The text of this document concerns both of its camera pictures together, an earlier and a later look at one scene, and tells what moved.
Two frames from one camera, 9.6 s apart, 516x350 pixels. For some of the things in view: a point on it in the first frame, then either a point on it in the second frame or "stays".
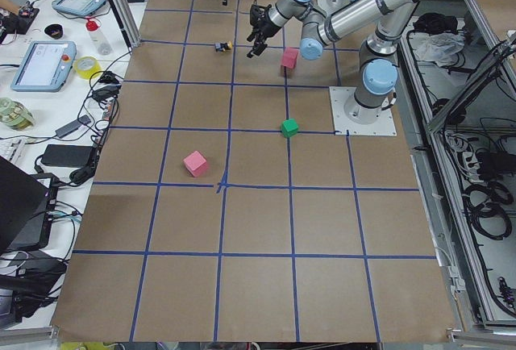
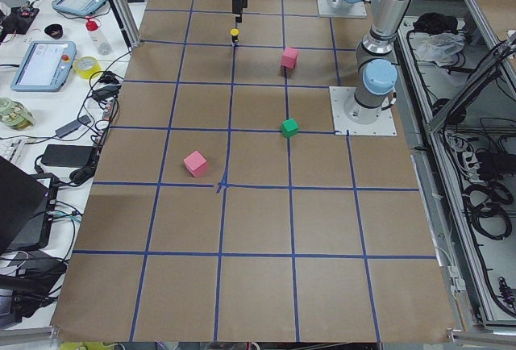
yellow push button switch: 223,47 -> 235,36
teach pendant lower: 45,66 stays
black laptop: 27,207 stays
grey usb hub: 72,126 stays
